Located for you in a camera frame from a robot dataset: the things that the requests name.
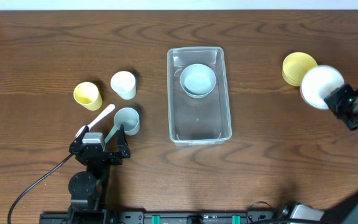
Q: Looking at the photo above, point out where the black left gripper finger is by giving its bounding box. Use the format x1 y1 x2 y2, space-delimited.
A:
75 125 90 142
117 124 129 152

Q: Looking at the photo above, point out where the mint green plastic spoon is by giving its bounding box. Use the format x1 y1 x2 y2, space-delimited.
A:
104 125 119 144

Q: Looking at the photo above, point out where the grey plastic cup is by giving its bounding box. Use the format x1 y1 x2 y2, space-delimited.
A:
114 108 140 136

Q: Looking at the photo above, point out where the yellow plastic cup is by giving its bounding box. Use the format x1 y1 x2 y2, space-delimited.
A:
73 82 103 111

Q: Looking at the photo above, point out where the white plastic cup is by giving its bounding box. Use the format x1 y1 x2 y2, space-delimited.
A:
110 71 136 100

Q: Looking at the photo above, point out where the yellow plastic bowl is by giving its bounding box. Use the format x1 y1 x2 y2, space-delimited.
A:
282 52 318 86

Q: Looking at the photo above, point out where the grey plastic bowl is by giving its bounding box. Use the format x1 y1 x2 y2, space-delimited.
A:
180 63 216 99

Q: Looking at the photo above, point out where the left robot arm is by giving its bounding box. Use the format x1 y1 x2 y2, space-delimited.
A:
67 125 131 223

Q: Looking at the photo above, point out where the clear plastic container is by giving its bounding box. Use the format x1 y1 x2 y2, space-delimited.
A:
167 47 232 146

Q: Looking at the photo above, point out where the white plastic spoon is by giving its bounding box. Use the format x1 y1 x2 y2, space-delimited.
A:
75 104 116 138

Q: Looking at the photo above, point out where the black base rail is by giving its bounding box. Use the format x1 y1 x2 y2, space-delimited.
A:
39 210 276 224

